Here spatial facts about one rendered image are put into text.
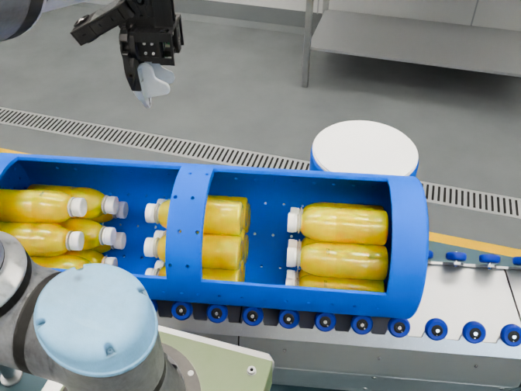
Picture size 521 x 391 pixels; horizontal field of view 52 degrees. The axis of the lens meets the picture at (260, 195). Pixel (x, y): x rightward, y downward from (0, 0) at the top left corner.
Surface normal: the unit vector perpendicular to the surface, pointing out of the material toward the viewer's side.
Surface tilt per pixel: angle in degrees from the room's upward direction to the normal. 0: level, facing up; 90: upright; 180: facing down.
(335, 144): 0
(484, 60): 0
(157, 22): 90
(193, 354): 1
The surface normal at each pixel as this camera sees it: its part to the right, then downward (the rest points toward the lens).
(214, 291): -0.09, 0.70
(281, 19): -0.27, 0.45
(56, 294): 0.13, -0.69
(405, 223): -0.04, -0.37
